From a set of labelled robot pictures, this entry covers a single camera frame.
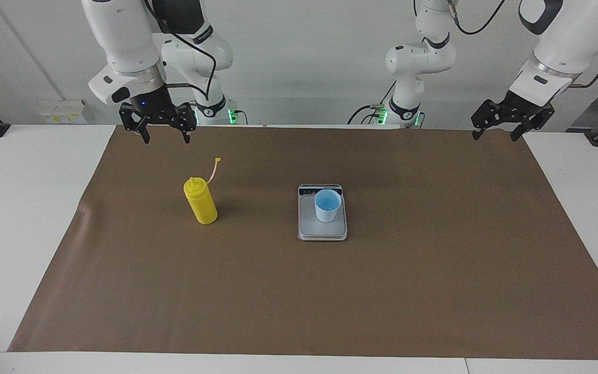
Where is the yellow squeeze seasoning bottle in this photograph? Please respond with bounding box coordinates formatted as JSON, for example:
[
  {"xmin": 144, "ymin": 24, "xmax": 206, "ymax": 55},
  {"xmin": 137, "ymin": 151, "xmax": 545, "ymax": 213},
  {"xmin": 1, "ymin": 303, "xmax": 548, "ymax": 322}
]
[{"xmin": 183, "ymin": 157, "xmax": 223, "ymax": 225}]

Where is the light blue plastic cup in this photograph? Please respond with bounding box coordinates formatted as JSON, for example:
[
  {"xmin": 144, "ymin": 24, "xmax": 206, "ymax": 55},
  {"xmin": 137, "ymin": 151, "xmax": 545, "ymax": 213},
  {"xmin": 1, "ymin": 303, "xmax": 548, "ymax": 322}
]
[{"xmin": 314, "ymin": 189, "xmax": 342, "ymax": 223}]

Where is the silver digital kitchen scale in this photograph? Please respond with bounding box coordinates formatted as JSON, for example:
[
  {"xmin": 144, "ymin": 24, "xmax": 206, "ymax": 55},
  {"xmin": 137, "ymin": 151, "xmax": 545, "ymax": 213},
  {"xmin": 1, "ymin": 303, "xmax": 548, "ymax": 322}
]
[{"xmin": 297, "ymin": 184, "xmax": 348, "ymax": 242}]

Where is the brown paper table mat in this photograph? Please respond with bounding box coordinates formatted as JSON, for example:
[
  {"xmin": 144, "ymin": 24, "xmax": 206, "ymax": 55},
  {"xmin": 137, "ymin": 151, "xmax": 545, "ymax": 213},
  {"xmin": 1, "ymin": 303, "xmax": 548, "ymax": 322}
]
[{"xmin": 7, "ymin": 125, "xmax": 598, "ymax": 360}]

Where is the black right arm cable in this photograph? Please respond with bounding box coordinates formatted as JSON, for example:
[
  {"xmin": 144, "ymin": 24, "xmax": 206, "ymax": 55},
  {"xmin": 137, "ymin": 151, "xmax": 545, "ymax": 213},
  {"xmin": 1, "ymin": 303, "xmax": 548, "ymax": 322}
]
[{"xmin": 143, "ymin": 0, "xmax": 218, "ymax": 102}]

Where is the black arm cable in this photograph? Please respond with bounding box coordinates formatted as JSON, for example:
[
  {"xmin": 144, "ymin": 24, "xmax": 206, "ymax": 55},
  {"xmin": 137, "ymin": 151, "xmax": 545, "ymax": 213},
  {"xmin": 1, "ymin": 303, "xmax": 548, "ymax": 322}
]
[
  {"xmin": 143, "ymin": 0, "xmax": 218, "ymax": 102},
  {"xmin": 447, "ymin": 0, "xmax": 598, "ymax": 88}
]

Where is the white wall socket box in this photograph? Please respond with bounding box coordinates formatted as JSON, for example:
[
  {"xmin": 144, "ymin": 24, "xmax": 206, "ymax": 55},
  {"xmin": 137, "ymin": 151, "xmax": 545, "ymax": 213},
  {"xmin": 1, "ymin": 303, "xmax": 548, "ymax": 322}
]
[{"xmin": 38, "ymin": 100, "xmax": 88, "ymax": 124}]

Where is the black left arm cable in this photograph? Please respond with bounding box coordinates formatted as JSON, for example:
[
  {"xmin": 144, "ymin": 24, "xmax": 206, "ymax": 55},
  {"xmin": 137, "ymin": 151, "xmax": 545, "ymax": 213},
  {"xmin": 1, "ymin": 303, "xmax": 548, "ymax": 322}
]
[{"xmin": 447, "ymin": 0, "xmax": 598, "ymax": 88}]

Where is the black left base cable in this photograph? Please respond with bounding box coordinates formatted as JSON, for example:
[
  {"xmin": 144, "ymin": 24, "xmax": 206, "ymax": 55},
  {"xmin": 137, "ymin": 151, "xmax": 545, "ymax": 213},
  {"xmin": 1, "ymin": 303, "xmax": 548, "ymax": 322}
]
[{"xmin": 347, "ymin": 81, "xmax": 398, "ymax": 125}]

